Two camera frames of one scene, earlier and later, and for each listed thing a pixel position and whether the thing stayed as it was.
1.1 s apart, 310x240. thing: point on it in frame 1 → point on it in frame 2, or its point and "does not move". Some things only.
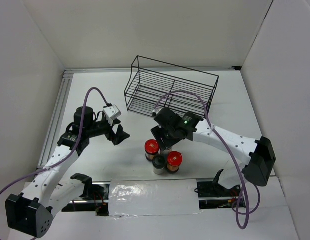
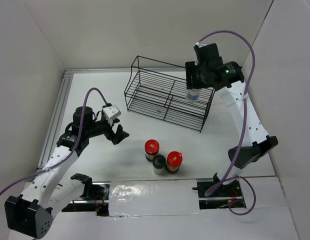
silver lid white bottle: [166, 152] → [192, 95]
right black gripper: [158, 132] → [191, 69]
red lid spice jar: [174, 160] does not move
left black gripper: [120, 135] does not move
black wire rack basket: [152, 85] does not move
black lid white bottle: [159, 163] does not move
